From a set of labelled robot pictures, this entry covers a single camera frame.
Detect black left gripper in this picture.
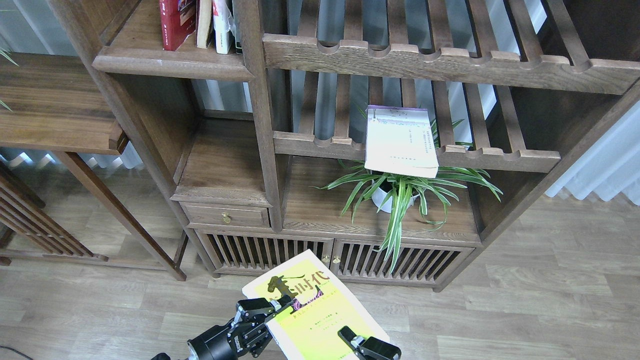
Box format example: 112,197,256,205
187,294,297,360

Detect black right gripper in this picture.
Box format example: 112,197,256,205
337,325,402,360

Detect yellow green cover book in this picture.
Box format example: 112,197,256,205
242,249,390,360

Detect pale purple cover book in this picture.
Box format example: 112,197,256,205
365,105,439,178

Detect red cover book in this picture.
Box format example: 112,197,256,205
158,0,197,51

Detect white curtain behind shelf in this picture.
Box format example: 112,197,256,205
192,0,546,142

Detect brass drawer knob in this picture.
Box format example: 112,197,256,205
221,212,232,224

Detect white plant pot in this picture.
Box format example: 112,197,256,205
371,180,420,214

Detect spider plant green leaves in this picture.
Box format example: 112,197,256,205
324,118,502,269

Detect dark wooden bookshelf cabinet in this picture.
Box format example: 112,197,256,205
48,0,639,291

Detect slatted wooden rack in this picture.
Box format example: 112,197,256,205
0,164,109,264

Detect white red upright book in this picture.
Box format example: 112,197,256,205
212,0,234,55

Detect brown wooden side table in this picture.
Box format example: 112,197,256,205
0,53,188,281

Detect dark upright book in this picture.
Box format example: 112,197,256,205
231,0,243,54

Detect tan upright book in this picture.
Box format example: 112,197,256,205
196,0,213,49

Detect white curtain right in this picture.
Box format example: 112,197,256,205
545,102,640,206

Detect black floor cable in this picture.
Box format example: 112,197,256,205
0,345,33,360

